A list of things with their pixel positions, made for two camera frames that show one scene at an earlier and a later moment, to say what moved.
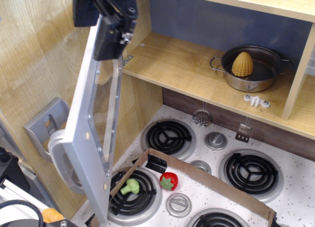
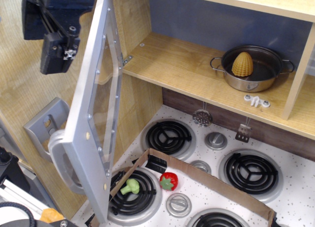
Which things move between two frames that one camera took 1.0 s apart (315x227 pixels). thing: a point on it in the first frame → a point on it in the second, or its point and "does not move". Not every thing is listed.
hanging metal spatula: (244, 132) does not move
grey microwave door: (82, 156) does not move
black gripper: (116, 28) → (65, 8)
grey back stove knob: (216, 141) does not move
